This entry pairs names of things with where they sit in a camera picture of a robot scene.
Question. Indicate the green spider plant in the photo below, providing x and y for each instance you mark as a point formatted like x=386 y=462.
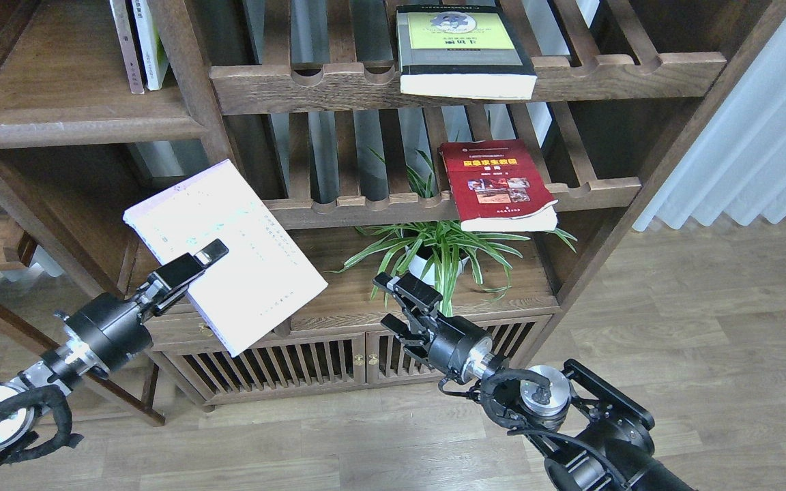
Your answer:
x=398 y=243

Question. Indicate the white green upright book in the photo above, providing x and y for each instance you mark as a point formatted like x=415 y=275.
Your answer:
x=153 y=54

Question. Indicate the pale lavender white book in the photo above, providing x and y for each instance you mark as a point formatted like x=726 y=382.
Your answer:
x=263 y=279

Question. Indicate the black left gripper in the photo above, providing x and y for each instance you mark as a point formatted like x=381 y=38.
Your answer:
x=107 y=332

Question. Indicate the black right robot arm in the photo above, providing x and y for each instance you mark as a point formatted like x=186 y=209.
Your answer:
x=592 y=436

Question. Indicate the yellow green black book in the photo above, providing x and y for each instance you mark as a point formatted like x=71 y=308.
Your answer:
x=461 y=51

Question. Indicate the white plant pot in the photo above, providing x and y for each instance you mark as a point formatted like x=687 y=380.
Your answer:
x=438 y=268

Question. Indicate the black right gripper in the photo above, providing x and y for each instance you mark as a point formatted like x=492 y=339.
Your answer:
x=452 y=345

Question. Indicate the wooden furniture at left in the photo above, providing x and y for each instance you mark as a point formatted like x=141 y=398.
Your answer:
x=27 y=296

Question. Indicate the dark wooden bookshelf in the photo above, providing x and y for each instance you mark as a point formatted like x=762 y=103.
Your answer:
x=305 y=97

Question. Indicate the white sheer curtain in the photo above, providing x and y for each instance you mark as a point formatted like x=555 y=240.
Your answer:
x=737 y=167

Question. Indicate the red paperback book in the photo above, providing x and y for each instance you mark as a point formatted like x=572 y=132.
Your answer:
x=497 y=188

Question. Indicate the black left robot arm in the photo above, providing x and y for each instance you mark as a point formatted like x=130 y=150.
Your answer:
x=35 y=417

